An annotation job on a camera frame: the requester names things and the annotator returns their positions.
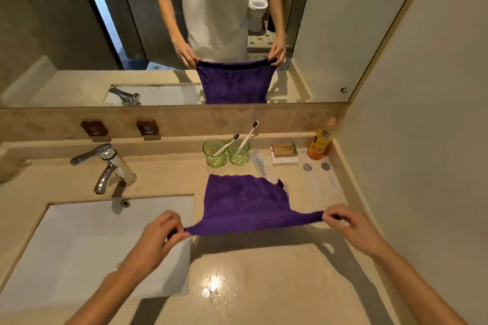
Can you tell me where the person's right forearm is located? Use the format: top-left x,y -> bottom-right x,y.
370,244 -> 470,325

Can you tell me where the chrome faucet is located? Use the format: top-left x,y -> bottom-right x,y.
70,143 -> 138,196

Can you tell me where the white soap dish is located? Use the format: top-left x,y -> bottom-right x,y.
269,145 -> 299,166

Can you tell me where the brown sign with blue symbol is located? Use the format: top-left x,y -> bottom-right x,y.
136,119 -> 161,137

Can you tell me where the long clear plastic packet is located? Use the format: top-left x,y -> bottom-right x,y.
250,150 -> 284,185

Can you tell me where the green glass cup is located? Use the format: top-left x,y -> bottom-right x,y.
202,138 -> 229,169
227,139 -> 252,167

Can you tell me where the white rectangular sink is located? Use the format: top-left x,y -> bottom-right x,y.
0,194 -> 196,305

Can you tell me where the large wall mirror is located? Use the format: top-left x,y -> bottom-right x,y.
0,0 -> 434,108

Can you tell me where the person's left hand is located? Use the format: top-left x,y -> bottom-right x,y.
121,210 -> 191,280

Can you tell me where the white toothbrush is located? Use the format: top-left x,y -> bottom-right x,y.
236,120 -> 260,155
213,133 -> 240,157

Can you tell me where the brown soap box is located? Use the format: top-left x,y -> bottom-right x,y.
272,142 -> 298,158

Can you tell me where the brown sign with red symbol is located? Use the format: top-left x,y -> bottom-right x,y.
80,119 -> 110,138

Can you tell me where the person's left forearm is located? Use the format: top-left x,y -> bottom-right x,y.
65,264 -> 145,325

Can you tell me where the purple cleaning cloth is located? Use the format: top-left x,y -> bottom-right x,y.
185,174 -> 343,237

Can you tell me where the person's right hand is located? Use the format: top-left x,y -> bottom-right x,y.
322,205 -> 386,259

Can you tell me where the orange bottle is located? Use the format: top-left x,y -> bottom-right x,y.
306,116 -> 338,161

